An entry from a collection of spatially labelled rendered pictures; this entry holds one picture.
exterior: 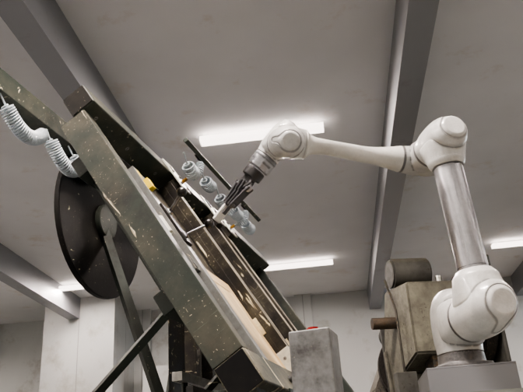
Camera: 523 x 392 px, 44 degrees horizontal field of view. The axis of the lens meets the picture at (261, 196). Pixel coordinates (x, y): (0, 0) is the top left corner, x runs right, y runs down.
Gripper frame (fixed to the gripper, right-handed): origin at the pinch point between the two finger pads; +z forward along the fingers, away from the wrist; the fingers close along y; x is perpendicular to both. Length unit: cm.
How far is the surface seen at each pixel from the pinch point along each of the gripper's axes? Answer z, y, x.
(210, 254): 16.0, -37.5, 24.9
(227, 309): 24.4, 21.3, 14.5
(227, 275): 18.1, -27.3, 32.3
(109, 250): 49, -105, 12
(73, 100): 2, -38, -59
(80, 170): 20, -26, -43
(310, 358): 17, 68, 18
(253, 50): -122, -278, 57
